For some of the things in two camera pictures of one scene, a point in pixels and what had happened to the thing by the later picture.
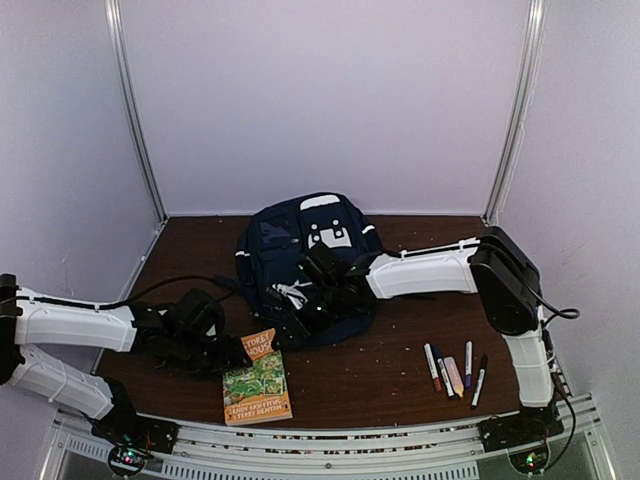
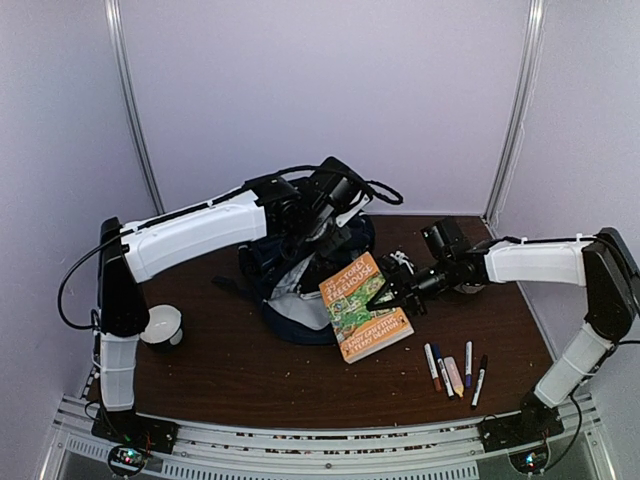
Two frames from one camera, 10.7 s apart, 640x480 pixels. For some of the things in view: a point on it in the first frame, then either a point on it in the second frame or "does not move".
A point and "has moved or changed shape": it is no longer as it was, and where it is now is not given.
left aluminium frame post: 120,51 does not move
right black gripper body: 332,306 -> 416,288
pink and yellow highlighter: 454,374 does not move
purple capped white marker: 469,364 does not move
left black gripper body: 202,358 -> 319,231
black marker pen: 483,364 does not move
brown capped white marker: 432,366 does not move
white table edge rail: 584,446 does not move
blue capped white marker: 443,371 does not move
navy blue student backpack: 280,233 has moved or changed shape
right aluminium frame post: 520,111 does not move
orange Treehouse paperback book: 258,392 -> 361,331
